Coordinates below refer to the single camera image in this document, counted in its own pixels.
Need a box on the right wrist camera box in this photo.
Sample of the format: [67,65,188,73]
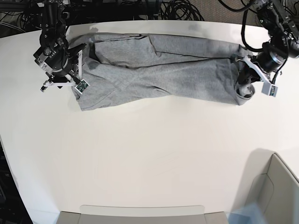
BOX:
[75,79,90,95]

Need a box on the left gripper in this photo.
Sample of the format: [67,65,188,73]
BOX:
[231,42,289,98]

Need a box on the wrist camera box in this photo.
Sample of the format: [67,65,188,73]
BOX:
[75,79,90,95]
[262,82,278,97]

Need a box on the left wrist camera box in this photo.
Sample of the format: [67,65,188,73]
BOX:
[262,82,278,97]

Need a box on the grey bin front edge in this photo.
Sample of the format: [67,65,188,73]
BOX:
[57,205,228,224]

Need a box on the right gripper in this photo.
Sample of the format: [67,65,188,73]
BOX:
[39,43,86,91]

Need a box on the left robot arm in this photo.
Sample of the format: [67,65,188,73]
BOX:
[220,0,299,98]

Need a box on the black cable bundle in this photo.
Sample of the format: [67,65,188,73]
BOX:
[161,0,205,21]

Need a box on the grey cardboard box right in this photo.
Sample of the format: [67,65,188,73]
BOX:
[255,154,299,224]

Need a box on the blue translucent bag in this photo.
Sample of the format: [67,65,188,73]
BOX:
[227,203,267,224]

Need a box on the grey T-shirt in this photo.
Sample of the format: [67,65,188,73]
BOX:
[70,33,255,111]

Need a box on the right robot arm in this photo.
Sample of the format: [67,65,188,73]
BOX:
[33,0,89,95]

